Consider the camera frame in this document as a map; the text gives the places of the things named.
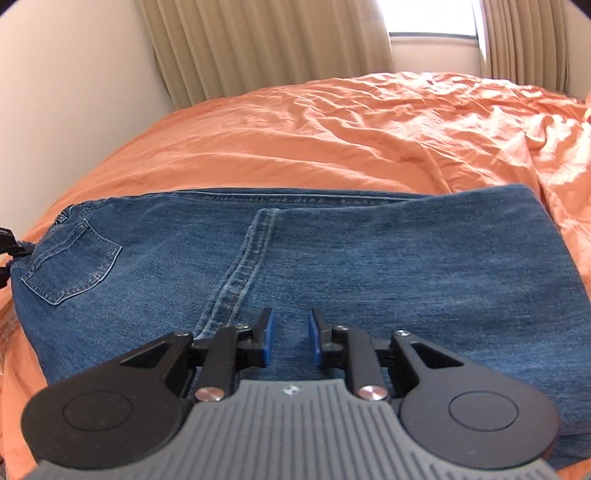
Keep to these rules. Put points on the dark framed window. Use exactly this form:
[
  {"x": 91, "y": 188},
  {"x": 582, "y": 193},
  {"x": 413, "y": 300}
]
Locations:
[{"x": 429, "y": 23}]

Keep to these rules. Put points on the blue denim pants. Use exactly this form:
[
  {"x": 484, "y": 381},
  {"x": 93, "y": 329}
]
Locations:
[{"x": 369, "y": 254}]

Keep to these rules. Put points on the narrow beige curtain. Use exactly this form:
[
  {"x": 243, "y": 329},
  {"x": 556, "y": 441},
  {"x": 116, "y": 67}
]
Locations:
[{"x": 526, "y": 41}]

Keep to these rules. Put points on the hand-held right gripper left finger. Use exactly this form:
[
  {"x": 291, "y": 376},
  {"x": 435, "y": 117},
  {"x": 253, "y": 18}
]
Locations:
[{"x": 268, "y": 337}]

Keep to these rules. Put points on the bed with orange sheet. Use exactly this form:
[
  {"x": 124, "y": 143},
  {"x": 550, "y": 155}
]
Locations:
[{"x": 323, "y": 138}]

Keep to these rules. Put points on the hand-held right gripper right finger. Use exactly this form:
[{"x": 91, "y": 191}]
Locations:
[{"x": 314, "y": 337}]

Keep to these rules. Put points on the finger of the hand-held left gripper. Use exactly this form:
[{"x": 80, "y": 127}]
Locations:
[
  {"x": 8, "y": 240},
  {"x": 3, "y": 277}
]

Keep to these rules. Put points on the wide beige curtain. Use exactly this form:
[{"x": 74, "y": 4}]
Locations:
[{"x": 268, "y": 46}]

